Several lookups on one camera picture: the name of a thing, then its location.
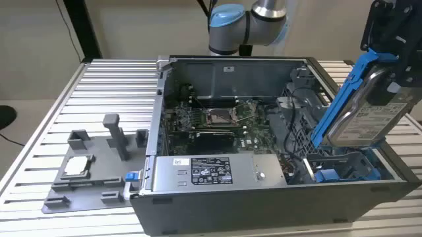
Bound hard disk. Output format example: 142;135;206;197
310;48;415;149

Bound grey metal disk bay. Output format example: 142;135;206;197
266;81;385;184

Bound blue disk carrier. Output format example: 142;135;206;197
314;169;342;183

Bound black RAM slot bank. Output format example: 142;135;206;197
194;125;248;131
194;97;240;108

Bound metal socket cover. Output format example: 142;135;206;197
233;102;258;119

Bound green motherboard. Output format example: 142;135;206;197
164;98;288;156

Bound CPU socket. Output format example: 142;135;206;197
206;107;237;127

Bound thin locking lever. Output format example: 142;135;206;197
194;96;210;111

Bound black graphics card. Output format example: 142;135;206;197
190;129;237;152

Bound grey power supply unit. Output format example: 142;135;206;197
153;154;288;193

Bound black open PC case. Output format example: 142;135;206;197
129;55;422;235

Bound grey parts rack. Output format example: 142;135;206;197
42;113;150;215

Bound silver CPU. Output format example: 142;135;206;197
63;157;93;176

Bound black round chair base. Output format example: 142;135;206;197
0;105;18;130

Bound black plastic case bracket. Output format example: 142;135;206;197
289;68;316;87

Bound black cable inside case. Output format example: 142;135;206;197
284;84;320;155

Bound black cables behind arm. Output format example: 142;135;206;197
197;0;217;18

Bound coloured power wire bundle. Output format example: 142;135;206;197
282;158;300;179

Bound black upright frame post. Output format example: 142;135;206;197
62;0;103;59

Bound thin black wall cable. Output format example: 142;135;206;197
54;0;85;63

